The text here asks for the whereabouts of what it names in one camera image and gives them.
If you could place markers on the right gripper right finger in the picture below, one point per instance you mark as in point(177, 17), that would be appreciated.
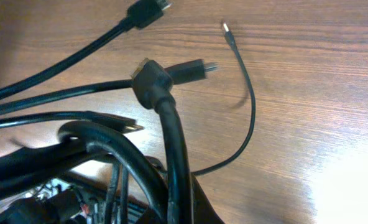
point(203, 212)

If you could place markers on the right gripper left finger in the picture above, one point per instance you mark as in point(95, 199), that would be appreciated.
point(148, 217)

